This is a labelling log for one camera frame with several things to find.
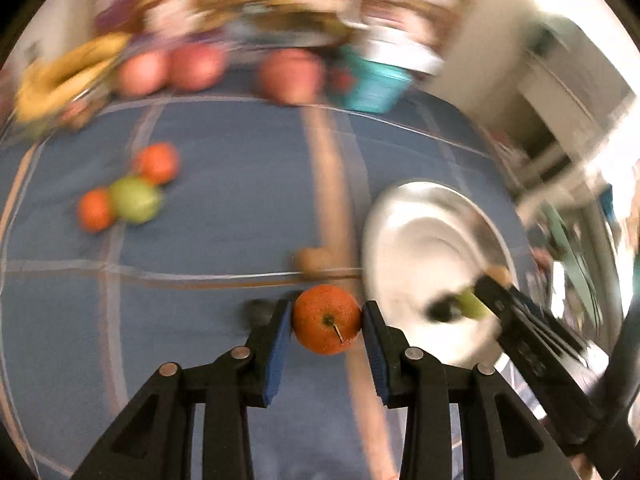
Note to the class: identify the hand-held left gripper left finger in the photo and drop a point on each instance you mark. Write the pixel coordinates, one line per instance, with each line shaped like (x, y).
(280, 340)

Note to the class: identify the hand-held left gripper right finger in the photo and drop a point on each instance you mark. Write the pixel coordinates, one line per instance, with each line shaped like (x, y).
(374, 345)

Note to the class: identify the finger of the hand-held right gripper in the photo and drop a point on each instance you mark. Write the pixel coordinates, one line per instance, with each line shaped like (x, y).
(550, 322)
(500, 310)

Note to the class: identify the small green fruit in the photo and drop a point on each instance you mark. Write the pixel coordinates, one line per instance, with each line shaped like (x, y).
(470, 305)

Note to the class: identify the dark purple fruit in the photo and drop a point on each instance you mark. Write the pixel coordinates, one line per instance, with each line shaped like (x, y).
(257, 311)
(441, 310)

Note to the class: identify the orange tangerine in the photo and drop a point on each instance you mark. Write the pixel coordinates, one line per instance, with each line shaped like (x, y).
(326, 318)
(156, 162)
(95, 209)

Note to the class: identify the round steel plate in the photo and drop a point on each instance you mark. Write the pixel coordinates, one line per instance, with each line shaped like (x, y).
(425, 250)

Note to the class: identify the large green mango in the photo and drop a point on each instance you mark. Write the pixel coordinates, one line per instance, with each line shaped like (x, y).
(136, 199)

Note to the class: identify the white shelf unit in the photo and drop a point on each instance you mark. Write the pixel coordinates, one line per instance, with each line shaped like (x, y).
(565, 90)

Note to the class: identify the teal plastic box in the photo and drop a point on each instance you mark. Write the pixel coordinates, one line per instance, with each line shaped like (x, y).
(372, 85)

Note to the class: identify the red apple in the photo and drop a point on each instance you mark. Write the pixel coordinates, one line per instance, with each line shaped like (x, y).
(196, 65)
(142, 71)
(290, 76)

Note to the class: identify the white electric appliance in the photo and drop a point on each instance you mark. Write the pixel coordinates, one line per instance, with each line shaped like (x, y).
(400, 45)

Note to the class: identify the bunch of yellow bananas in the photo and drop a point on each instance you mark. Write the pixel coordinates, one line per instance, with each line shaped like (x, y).
(65, 75)

